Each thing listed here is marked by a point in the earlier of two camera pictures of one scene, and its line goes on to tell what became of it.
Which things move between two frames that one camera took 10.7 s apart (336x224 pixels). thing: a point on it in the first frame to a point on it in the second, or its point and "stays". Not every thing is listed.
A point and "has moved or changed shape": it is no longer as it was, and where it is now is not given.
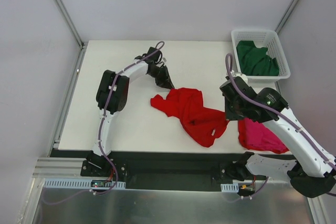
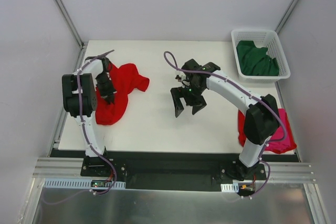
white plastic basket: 266,39 stays
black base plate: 172,170 stays
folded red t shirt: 249,146 stays
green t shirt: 254,61 stays
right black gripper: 233,112 to 188,97
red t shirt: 206,125 has moved or changed shape
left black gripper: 160,74 to 107,95
